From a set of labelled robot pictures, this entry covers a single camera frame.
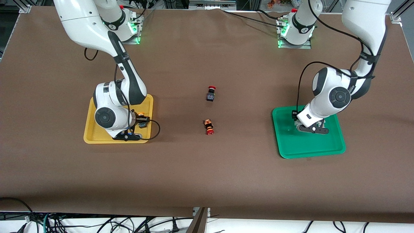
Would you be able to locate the green plastic tray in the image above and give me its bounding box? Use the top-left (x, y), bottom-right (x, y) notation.
top-left (272, 104), bottom-right (346, 159)

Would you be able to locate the yellow plastic tray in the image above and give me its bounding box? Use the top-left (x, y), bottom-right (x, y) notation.
top-left (83, 94), bottom-right (154, 144)

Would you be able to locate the brown table cloth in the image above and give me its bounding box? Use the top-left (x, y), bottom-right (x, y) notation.
top-left (0, 6), bottom-right (414, 224)

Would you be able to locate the grey table leg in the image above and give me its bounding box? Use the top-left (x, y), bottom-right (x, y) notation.
top-left (186, 207), bottom-right (211, 233)

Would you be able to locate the grey metal box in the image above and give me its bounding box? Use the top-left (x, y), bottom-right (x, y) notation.
top-left (189, 0), bottom-right (237, 9)

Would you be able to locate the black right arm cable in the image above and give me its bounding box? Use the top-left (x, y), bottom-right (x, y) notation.
top-left (84, 47), bottom-right (161, 142)

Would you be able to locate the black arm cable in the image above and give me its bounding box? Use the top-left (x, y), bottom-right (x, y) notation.
top-left (296, 0), bottom-right (377, 114)
top-left (84, 47), bottom-right (161, 142)

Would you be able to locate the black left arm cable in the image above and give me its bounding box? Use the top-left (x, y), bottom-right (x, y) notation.
top-left (296, 0), bottom-right (377, 114)

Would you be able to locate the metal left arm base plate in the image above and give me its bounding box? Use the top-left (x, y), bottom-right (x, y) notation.
top-left (277, 16), bottom-right (312, 50)

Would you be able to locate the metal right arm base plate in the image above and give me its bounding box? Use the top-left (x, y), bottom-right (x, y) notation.
top-left (121, 12), bottom-right (143, 45)

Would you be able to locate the black base cable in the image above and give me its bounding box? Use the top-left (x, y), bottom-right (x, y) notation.
top-left (125, 0), bottom-right (153, 20)

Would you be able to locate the short black table cable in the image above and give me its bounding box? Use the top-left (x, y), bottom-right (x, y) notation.
top-left (258, 9), bottom-right (283, 19)

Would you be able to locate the long black table cable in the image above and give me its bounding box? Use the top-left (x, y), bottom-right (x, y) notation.
top-left (222, 9), bottom-right (282, 27)

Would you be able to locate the aluminium frame profile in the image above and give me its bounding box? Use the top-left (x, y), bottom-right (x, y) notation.
top-left (390, 0), bottom-right (414, 24)
top-left (15, 0), bottom-right (32, 14)

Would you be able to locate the thick black floor cable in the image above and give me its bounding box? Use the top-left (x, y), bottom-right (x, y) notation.
top-left (0, 197), bottom-right (40, 233)

